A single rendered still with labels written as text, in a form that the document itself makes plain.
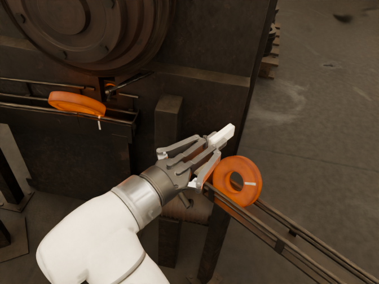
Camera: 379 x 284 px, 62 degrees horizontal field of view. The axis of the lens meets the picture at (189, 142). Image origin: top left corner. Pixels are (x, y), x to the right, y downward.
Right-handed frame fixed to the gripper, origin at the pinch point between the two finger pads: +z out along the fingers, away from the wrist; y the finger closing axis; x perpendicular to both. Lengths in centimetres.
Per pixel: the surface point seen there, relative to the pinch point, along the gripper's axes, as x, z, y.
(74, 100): -15, -11, -50
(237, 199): -29.2, 6.9, 3.6
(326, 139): -109, 131, -9
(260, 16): 7.4, 37.0, -19.3
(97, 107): -19, -6, -47
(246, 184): -24.7, 9.8, 3.6
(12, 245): -92, -53, -71
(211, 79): -11.8, 25.1, -25.7
